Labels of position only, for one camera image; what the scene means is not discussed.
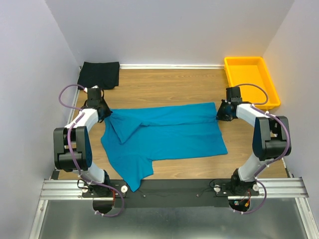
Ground blue t shirt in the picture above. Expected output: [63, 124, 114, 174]
[101, 103, 228, 192]

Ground folded black t shirt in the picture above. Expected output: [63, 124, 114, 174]
[77, 62, 120, 90]

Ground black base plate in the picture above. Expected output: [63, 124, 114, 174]
[77, 179, 259, 210]

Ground yellow plastic bin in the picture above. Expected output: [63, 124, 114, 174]
[224, 56, 281, 110]

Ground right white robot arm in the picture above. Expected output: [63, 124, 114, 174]
[213, 83, 292, 196]

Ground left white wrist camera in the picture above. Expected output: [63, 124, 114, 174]
[83, 85, 99, 93]

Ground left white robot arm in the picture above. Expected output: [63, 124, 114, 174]
[53, 85, 115, 197]

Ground aluminium frame rail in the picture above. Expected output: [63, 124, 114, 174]
[40, 178, 309, 200]

